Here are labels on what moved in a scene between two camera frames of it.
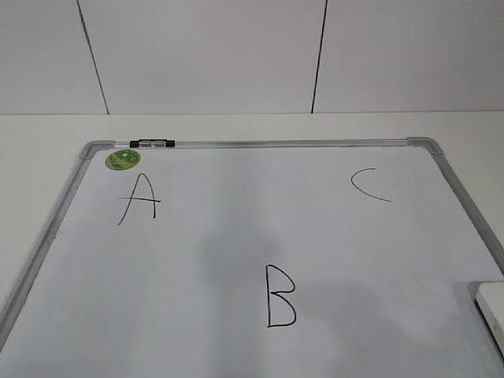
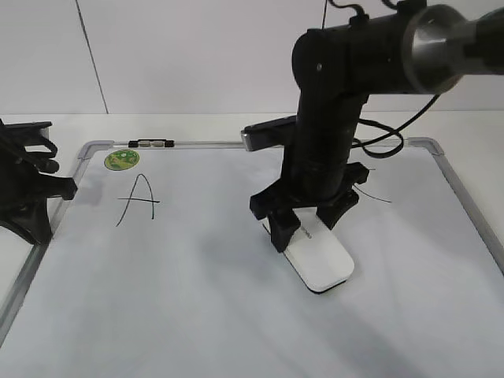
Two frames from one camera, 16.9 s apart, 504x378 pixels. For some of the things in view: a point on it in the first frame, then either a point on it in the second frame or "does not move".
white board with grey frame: (302, 257) does not move
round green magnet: (122, 159) does not move
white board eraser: (490, 302) → (317, 256)
